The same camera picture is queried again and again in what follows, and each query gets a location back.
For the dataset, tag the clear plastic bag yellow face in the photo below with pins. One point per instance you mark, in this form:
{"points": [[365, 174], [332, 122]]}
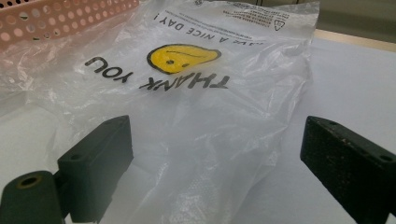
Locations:
{"points": [[218, 118]]}

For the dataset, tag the pink perforated plastic basket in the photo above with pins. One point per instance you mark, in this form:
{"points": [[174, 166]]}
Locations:
{"points": [[46, 21]]}

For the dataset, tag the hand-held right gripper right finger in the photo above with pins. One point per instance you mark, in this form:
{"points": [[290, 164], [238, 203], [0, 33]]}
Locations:
{"points": [[348, 168]]}

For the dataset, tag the white table cover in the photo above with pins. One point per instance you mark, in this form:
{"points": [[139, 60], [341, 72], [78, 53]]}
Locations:
{"points": [[351, 87]]}

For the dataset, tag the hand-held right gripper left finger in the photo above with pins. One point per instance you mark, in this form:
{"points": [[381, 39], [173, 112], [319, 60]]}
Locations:
{"points": [[93, 168]]}

